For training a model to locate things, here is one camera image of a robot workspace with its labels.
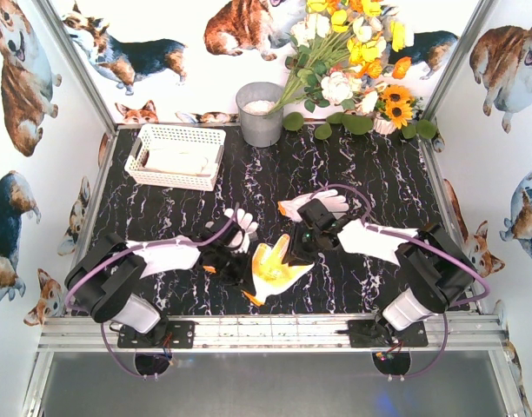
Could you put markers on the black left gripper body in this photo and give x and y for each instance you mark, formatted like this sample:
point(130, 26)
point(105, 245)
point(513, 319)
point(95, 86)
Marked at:
point(230, 269)

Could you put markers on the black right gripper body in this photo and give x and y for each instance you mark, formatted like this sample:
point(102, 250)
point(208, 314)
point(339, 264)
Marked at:
point(301, 250)

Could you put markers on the white glove orange cuff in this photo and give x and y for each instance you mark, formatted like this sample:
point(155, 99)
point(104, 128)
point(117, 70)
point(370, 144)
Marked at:
point(331, 200)
point(270, 275)

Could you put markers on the cream glove red cuff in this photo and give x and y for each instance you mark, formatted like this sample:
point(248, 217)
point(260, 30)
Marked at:
point(174, 162)

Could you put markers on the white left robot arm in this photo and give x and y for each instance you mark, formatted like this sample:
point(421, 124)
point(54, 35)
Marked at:
point(102, 283)

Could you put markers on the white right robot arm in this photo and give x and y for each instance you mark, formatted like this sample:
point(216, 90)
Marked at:
point(427, 259)

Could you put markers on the white plastic storage basket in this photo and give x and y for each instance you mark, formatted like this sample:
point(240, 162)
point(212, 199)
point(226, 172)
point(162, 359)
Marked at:
point(209, 142)

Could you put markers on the white glove orange cuff top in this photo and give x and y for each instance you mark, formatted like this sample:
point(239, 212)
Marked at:
point(331, 200)

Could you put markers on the grey metal bucket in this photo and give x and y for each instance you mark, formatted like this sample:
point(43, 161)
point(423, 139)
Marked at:
point(260, 119)

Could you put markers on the small sunflower pot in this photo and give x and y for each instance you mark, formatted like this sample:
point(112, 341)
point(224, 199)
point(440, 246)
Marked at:
point(397, 110)

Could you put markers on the artificial flower bouquet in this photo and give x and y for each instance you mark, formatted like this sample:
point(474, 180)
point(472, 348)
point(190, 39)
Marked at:
point(342, 50)

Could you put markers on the aluminium front rail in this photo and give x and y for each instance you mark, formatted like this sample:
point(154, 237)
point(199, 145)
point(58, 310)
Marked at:
point(466, 331)

